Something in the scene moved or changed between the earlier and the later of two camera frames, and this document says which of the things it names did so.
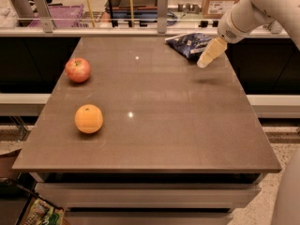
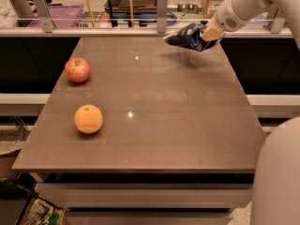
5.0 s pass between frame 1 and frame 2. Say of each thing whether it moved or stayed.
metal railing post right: stayed
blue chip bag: moved
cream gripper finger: moved
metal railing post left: stayed
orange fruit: stayed
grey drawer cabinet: stayed
